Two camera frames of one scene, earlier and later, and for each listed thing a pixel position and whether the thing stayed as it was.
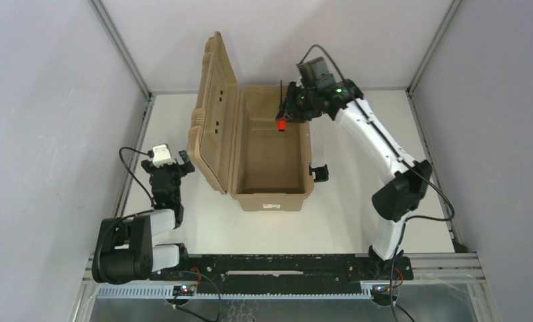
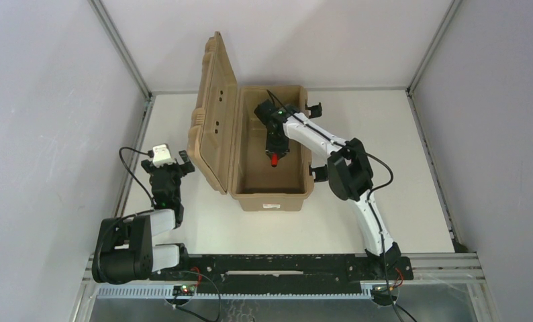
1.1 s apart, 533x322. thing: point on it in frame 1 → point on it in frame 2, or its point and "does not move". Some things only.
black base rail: x=275 y=274 does not move
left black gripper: x=166 y=170 does not move
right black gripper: x=296 y=106 → x=276 y=150
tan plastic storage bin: x=235 y=143 does not move
